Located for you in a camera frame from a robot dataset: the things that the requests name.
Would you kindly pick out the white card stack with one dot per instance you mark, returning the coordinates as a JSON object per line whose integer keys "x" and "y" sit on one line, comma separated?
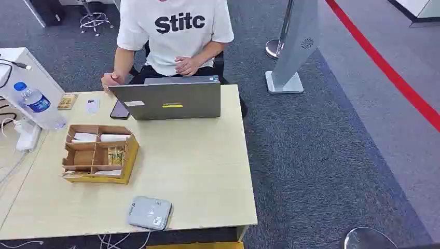
{"x": 115, "y": 137}
{"x": 84, "y": 137}
{"x": 108, "y": 173}

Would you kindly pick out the person's left hand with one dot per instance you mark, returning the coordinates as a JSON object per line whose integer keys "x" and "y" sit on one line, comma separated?
{"x": 187, "y": 66}

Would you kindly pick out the white card with dark mark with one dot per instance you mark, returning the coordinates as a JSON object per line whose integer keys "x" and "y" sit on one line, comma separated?
{"x": 92, "y": 106}

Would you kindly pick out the black cabinet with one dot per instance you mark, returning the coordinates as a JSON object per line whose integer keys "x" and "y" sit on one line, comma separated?
{"x": 48, "y": 12}

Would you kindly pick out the person's right hand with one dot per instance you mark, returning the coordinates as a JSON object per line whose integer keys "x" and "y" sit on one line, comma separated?
{"x": 110, "y": 81}

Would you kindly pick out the grey kiosk stand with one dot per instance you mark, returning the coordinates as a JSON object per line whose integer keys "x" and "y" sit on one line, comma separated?
{"x": 294, "y": 48}

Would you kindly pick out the clear water bottle blue cap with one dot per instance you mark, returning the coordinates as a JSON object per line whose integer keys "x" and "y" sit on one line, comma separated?
{"x": 38, "y": 103}

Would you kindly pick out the wooden compartment card box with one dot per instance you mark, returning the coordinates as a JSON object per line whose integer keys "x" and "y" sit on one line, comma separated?
{"x": 130, "y": 154}

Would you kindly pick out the grey square card reader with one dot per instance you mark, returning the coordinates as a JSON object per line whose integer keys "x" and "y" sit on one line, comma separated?
{"x": 149, "y": 213}

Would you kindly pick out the white equipment cabinet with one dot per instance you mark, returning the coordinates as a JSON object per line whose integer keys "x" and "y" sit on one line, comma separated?
{"x": 37, "y": 77}

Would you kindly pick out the white counter with dark base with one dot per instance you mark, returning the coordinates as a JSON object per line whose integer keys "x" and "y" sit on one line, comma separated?
{"x": 417, "y": 10}

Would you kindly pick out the printed card stack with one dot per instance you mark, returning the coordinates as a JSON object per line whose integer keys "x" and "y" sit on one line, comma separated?
{"x": 75, "y": 174}

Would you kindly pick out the grey laptop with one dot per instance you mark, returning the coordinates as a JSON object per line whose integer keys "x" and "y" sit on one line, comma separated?
{"x": 172, "y": 101}

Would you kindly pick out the white power strip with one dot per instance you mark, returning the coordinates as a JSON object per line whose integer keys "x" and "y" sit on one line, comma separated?
{"x": 27, "y": 136}

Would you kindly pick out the yellow board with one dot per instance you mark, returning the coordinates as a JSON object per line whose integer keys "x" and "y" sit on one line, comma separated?
{"x": 196, "y": 245}

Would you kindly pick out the dark smartphone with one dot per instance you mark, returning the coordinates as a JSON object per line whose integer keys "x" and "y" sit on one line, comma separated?
{"x": 119, "y": 110}

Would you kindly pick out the person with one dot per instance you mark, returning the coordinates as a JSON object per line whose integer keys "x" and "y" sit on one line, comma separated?
{"x": 173, "y": 41}

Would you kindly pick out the golden printed card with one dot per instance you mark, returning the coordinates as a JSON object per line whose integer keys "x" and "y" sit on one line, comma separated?
{"x": 116, "y": 156}

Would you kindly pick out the round chrome base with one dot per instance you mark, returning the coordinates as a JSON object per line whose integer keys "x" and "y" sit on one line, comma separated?
{"x": 367, "y": 240}

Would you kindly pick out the chrome stool base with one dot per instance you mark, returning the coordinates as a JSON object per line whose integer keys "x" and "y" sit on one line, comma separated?
{"x": 93, "y": 20}

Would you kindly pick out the chrome stanchion post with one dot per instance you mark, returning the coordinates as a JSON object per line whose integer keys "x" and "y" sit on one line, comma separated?
{"x": 277, "y": 46}

